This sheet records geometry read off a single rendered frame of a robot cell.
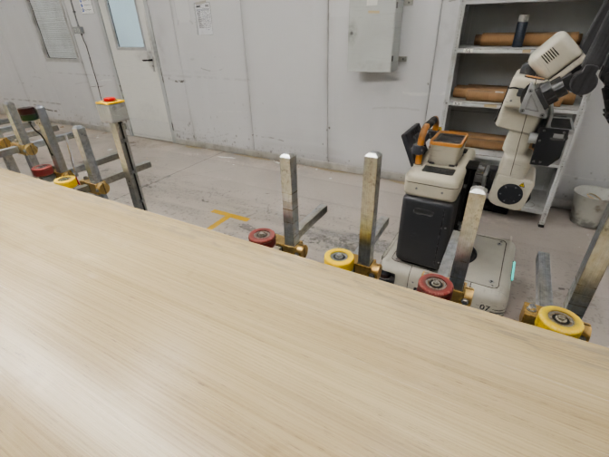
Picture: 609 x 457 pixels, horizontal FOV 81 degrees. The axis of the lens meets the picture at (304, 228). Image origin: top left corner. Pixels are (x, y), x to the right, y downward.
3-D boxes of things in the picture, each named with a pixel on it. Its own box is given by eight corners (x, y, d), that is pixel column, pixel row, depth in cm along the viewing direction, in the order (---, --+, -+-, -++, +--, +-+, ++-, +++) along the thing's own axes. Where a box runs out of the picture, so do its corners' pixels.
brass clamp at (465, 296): (420, 283, 102) (423, 269, 100) (471, 297, 96) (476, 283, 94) (415, 296, 98) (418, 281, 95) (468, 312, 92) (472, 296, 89)
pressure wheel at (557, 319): (575, 369, 76) (595, 330, 70) (537, 371, 75) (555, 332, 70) (550, 340, 83) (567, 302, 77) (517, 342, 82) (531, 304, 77)
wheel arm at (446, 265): (450, 238, 122) (452, 228, 120) (460, 241, 120) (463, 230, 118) (420, 321, 89) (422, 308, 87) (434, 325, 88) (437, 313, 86)
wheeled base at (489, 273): (372, 296, 211) (375, 261, 198) (404, 244, 258) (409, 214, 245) (498, 338, 181) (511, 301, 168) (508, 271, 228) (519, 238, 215)
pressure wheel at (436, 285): (449, 330, 86) (458, 294, 80) (414, 327, 87) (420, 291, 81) (442, 307, 93) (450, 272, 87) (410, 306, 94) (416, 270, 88)
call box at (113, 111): (118, 120, 136) (111, 98, 132) (130, 121, 133) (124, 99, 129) (101, 123, 130) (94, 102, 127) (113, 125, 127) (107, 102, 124)
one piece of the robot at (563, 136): (518, 163, 157) (533, 112, 146) (522, 146, 177) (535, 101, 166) (562, 169, 150) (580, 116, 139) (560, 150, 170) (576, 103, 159)
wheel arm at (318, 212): (320, 212, 144) (320, 202, 142) (327, 214, 142) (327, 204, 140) (256, 270, 111) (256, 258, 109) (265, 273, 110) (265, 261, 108)
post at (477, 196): (438, 333, 106) (471, 183, 82) (449, 337, 104) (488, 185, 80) (435, 341, 103) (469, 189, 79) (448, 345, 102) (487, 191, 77)
